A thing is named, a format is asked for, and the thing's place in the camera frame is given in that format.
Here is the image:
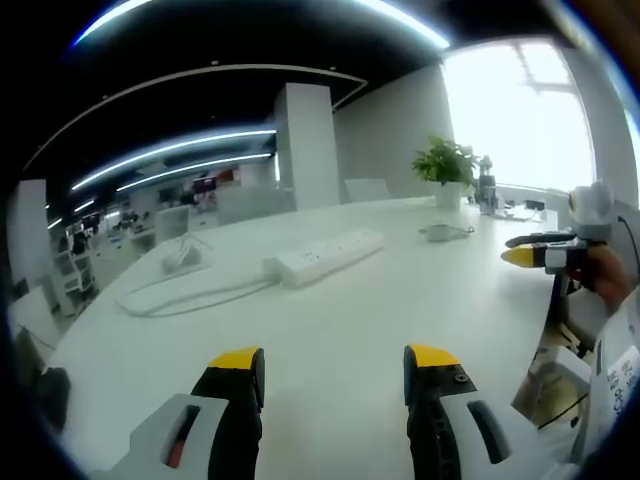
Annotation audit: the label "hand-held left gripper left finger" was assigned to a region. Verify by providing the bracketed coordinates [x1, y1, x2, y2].
[93, 344, 266, 480]

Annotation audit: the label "green leafy plant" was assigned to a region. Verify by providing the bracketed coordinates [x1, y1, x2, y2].
[410, 133, 482, 190]

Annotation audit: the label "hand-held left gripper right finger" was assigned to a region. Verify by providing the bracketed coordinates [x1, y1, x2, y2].
[403, 343, 582, 480]

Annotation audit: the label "wooden chair with cushion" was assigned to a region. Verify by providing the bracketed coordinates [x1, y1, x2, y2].
[510, 277, 599, 434]

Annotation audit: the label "long ceiling light strip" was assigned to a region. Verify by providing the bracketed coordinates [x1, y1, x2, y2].
[69, 128, 279, 193]

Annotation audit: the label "white desk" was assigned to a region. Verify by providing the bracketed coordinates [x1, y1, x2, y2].
[43, 194, 576, 480]

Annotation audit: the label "papers on desk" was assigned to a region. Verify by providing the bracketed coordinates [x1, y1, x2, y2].
[499, 204, 547, 222]

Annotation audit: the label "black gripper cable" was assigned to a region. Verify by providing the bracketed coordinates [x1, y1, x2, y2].
[616, 213, 640, 274]

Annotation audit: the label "grey charger with cable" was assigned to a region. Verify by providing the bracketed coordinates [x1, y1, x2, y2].
[418, 223, 476, 244]

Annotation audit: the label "person's right hand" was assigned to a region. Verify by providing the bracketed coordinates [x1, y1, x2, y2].
[564, 244, 635, 309]

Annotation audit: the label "white power strip cable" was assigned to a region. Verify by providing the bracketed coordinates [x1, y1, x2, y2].
[115, 276, 282, 318]

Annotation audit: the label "white power strip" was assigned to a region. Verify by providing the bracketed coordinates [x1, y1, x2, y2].
[261, 228, 385, 289]

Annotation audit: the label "black bag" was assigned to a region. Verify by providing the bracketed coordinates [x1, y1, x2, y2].
[13, 327, 72, 434]

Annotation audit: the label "white plant pot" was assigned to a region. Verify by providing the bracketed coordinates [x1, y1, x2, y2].
[433, 180, 464, 210]

